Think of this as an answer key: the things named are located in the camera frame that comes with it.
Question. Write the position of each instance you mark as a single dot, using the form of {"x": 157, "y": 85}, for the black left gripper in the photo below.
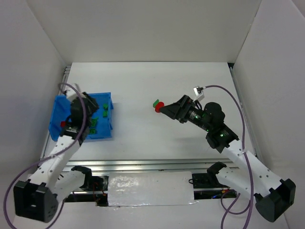
{"x": 90, "y": 102}

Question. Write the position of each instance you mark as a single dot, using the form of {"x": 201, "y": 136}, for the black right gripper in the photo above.
{"x": 181, "y": 111}

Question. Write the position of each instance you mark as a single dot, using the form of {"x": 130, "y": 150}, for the green square lego brick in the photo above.
{"x": 94, "y": 122}

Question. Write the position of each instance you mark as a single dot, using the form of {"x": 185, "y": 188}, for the green sloped lego brick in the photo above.
{"x": 93, "y": 131}

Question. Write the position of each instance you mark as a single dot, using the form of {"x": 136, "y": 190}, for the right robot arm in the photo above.
{"x": 271, "y": 194}

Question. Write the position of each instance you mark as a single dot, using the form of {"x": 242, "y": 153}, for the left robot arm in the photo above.
{"x": 38, "y": 197}

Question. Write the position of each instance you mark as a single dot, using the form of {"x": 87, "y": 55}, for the blue bin left compartment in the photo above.
{"x": 60, "y": 112}

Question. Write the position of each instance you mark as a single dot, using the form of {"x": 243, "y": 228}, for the blue bin compartment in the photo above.
{"x": 60, "y": 112}
{"x": 104, "y": 125}

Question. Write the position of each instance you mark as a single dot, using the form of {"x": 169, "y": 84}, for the red round lego brick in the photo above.
{"x": 159, "y": 106}

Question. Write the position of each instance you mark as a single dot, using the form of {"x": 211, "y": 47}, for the green lego in bin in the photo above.
{"x": 105, "y": 106}

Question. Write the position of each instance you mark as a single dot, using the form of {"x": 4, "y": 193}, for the blue bin right compartment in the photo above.
{"x": 104, "y": 125}

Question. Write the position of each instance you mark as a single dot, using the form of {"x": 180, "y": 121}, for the silver foil tape sheet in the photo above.
{"x": 150, "y": 189}

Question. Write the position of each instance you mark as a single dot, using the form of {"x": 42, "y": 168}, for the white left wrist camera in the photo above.
{"x": 72, "y": 91}

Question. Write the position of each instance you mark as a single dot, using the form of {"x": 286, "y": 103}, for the aluminium table rail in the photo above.
{"x": 147, "y": 165}

